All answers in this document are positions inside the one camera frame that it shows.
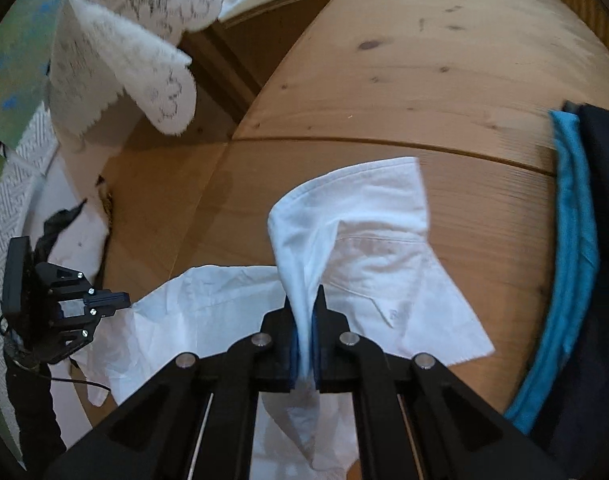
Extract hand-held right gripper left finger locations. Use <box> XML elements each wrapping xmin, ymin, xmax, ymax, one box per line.
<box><xmin>43</xmin><ymin>296</ymin><xmax>298</xmax><ymax>480</ymax></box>

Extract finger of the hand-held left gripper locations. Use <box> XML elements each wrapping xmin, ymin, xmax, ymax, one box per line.
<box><xmin>45</xmin><ymin>305</ymin><xmax>132</xmax><ymax>365</ymax></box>
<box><xmin>34</xmin><ymin>261</ymin><xmax>132</xmax><ymax>306</ymax></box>

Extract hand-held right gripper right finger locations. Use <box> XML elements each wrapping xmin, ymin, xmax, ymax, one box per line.
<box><xmin>311</xmin><ymin>285</ymin><xmax>567</xmax><ymax>480</ymax></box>

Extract white shirt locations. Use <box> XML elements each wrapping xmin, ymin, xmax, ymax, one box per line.
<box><xmin>72</xmin><ymin>156</ymin><xmax>496</xmax><ymax>480</ymax></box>

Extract person's left forearm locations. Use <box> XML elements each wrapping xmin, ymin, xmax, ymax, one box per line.
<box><xmin>4</xmin><ymin>350</ymin><xmax>68</xmax><ymax>467</ymax></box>

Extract white lace tablecloth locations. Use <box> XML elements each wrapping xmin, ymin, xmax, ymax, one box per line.
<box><xmin>43</xmin><ymin>0</ymin><xmax>345</xmax><ymax>137</ymax></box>

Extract folded blue garment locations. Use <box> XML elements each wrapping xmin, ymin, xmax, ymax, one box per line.
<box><xmin>504</xmin><ymin>109</ymin><xmax>600</xmax><ymax>436</ymax></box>

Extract low wooden table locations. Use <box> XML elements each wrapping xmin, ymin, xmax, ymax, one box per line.
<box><xmin>182</xmin><ymin>0</ymin><xmax>345</xmax><ymax>126</ymax></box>

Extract folded navy shirt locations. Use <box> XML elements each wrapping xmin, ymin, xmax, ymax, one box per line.
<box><xmin>527</xmin><ymin>102</ymin><xmax>609</xmax><ymax>461</ymax></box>

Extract wooden slatted railing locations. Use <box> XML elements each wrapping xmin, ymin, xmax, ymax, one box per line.
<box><xmin>544</xmin><ymin>0</ymin><xmax>609</xmax><ymax>76</ymax></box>

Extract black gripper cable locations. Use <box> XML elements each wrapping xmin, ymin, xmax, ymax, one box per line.
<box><xmin>0</xmin><ymin>290</ymin><xmax>112</xmax><ymax>392</ymax></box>

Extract landscape wall painting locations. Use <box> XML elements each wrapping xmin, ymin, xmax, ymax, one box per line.
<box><xmin>0</xmin><ymin>0</ymin><xmax>85</xmax><ymax>171</ymax></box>

